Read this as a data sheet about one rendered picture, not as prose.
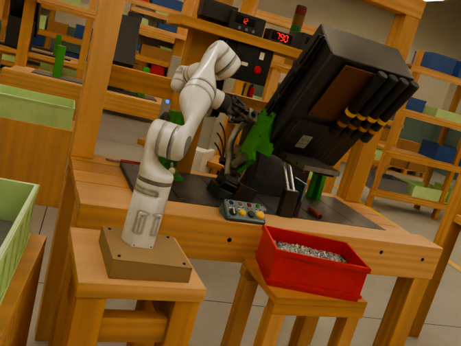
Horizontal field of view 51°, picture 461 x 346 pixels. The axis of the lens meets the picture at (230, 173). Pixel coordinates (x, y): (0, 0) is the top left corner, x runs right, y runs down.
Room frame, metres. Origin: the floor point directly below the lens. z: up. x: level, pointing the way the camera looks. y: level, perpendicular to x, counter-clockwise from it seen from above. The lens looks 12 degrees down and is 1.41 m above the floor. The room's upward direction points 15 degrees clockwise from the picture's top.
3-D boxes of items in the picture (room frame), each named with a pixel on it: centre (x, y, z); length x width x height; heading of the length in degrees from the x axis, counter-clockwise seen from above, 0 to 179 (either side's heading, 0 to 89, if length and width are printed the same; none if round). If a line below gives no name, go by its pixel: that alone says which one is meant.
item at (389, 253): (1.73, -0.25, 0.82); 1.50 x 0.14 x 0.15; 114
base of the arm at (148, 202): (1.22, 0.19, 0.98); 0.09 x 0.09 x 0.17; 27
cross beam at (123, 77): (2.32, 0.02, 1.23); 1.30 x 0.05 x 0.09; 114
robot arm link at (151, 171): (1.22, 0.19, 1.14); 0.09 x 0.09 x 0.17; 84
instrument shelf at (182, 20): (2.23, -0.02, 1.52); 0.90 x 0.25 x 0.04; 114
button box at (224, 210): (1.64, -0.08, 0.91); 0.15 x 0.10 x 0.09; 114
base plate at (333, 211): (1.99, -0.13, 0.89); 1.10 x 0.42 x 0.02; 114
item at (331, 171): (1.93, -0.24, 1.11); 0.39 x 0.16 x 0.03; 24
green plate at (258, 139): (1.90, -0.09, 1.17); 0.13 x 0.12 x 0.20; 114
